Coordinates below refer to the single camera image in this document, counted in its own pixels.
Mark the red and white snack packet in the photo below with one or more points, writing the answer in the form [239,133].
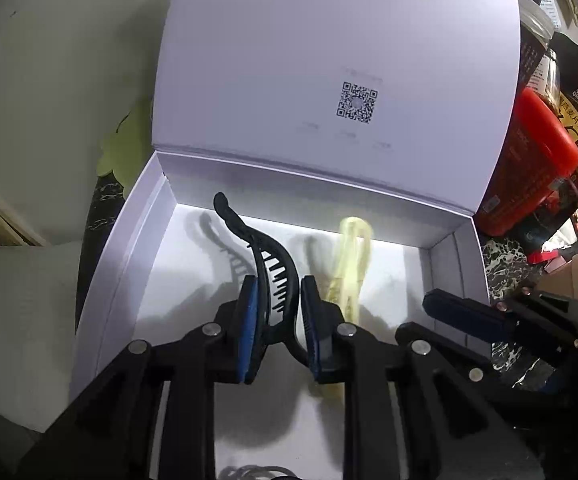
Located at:
[576,225]

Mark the red lidded canister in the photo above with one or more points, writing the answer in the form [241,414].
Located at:
[529,160]

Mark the white hinged-lid gift box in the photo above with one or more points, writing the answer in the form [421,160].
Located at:
[279,85]

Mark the tall dark clear-lid jar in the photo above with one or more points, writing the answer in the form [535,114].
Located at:
[534,25]

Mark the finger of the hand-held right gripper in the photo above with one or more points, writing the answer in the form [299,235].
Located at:
[489,385]
[469,315]

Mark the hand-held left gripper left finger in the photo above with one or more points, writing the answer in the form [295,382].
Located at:
[250,332]

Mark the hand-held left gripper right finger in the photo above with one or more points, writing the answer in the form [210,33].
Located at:
[317,332]

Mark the pale yellow hair clip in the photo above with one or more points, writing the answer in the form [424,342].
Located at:
[351,255]

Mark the light green soft object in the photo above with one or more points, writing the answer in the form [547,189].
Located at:
[124,150]

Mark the black claw hair clip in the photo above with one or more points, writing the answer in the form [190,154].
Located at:
[264,255]

